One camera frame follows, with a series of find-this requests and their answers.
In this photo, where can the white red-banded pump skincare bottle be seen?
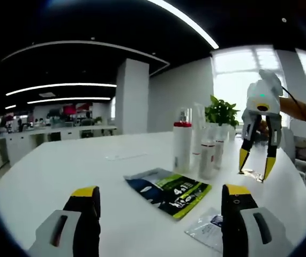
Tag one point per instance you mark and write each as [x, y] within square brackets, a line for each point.
[219, 152]

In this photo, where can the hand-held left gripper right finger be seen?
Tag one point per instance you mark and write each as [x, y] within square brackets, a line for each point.
[234, 225]

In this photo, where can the gold skincare sachet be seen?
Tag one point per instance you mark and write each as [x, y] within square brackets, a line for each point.
[252, 174]

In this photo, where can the large white clear-capped skincare bottle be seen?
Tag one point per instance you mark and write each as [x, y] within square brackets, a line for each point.
[182, 144]

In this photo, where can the curved ceiling light strip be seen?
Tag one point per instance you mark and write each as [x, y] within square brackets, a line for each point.
[190, 24]

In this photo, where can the small silver skincare sachet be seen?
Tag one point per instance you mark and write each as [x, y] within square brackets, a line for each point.
[206, 230]

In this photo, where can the clear red-square skincare bottle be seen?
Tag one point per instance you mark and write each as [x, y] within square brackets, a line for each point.
[206, 160]

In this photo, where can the long white counter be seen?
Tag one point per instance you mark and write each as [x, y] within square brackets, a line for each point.
[48, 136]

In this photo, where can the white skincare tube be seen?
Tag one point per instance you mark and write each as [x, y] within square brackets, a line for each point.
[197, 134]

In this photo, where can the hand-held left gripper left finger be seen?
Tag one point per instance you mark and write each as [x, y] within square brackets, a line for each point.
[88, 227]

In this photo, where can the green potted plant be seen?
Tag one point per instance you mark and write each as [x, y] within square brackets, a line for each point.
[222, 112]

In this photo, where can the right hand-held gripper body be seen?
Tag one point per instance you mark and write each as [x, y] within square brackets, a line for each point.
[265, 93]

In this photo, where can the green and black skincare sachet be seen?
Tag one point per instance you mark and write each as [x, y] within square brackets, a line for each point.
[168, 190]

